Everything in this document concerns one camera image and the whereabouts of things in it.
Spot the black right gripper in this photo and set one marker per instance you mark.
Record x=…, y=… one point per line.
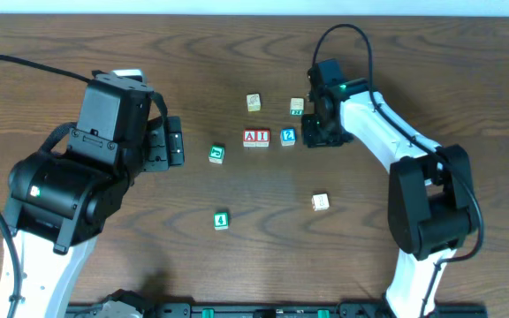
x=315, y=135

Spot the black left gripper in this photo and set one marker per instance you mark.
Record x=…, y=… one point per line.
x=173, y=141

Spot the blue number 2 block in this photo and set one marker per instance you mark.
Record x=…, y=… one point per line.
x=287, y=137

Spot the red letter I block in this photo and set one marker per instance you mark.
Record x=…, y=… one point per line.
x=262, y=139

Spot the red letter A block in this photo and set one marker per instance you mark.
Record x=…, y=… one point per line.
x=249, y=138

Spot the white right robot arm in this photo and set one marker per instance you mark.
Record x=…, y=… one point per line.
x=431, y=202

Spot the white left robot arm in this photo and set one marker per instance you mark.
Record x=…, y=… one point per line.
x=59, y=199

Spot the plain block green bottom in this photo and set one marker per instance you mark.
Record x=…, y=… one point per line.
x=297, y=106

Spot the green letter J block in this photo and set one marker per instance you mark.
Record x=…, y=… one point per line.
x=216, y=154

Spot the turtle picture yellow block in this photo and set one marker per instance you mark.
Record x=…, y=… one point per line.
x=254, y=102

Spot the plain block red side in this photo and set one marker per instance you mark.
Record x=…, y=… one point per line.
x=320, y=201

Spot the green number 4 block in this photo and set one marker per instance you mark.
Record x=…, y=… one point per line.
x=221, y=221

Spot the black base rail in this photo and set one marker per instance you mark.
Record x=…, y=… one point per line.
x=114, y=309

